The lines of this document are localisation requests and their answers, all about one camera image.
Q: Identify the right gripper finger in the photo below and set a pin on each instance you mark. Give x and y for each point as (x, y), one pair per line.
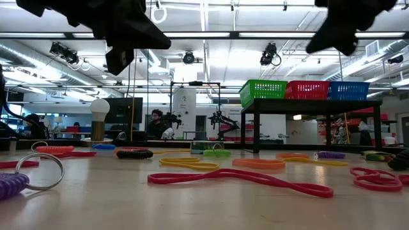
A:
(326, 40)

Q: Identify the black ceiling fixture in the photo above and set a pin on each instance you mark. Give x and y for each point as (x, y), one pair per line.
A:
(396, 59)

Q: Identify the green plastic basket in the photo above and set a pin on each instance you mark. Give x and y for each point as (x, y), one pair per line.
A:
(262, 89)

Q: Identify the black rig camera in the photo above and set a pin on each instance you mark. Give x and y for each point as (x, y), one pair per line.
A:
(268, 54)
(64, 52)
(188, 58)

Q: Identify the blue plastic basket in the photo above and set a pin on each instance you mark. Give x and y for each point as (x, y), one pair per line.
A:
(348, 91)

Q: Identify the green coil wristband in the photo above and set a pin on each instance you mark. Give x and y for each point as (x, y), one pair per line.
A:
(211, 153)

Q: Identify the white light strip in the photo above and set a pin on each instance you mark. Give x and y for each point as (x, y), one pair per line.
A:
(195, 34)
(380, 34)
(83, 35)
(32, 34)
(274, 34)

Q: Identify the small yellow crayon box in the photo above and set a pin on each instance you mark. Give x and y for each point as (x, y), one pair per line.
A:
(377, 156)

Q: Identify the blue coil wristband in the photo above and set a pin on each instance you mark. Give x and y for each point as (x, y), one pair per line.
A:
(103, 147)

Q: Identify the person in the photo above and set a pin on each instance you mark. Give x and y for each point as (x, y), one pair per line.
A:
(36, 129)
(76, 126)
(156, 127)

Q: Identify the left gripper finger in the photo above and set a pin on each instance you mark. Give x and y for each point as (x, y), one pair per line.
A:
(150, 35)
(150, 45)

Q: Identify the black background rig frame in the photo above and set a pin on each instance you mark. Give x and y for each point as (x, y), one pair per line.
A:
(195, 83)

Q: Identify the black coil wristband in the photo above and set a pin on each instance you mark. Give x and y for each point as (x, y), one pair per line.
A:
(399, 161)
(134, 154)

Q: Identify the red storage bin rack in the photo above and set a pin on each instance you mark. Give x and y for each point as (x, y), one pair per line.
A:
(380, 116)

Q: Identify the white rounded device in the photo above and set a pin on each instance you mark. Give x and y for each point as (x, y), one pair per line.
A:
(167, 133)

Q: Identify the red plastic basket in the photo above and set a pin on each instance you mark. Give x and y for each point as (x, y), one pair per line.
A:
(306, 90)

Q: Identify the orange coil wristband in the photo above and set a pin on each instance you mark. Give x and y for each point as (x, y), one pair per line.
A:
(54, 149)

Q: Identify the white ceiling vent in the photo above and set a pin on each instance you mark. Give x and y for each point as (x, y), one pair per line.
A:
(372, 48)

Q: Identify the orange rubber band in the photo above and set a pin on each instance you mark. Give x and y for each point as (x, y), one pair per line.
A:
(259, 164)
(292, 156)

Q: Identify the black background robot arm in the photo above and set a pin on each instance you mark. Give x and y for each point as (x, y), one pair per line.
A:
(223, 123)
(172, 119)

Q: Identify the black perforated metal shelf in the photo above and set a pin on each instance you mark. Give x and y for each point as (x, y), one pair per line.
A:
(310, 107)

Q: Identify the white bulb brass lamp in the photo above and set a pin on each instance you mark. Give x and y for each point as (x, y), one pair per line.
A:
(99, 108)

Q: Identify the yellow rubber band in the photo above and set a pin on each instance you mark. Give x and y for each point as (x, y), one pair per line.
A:
(172, 151)
(319, 162)
(191, 166)

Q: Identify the black monitor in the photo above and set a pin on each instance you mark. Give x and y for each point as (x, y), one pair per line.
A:
(123, 110)

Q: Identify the purple coil wristband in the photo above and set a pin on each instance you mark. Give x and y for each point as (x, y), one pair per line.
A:
(330, 155)
(11, 185)

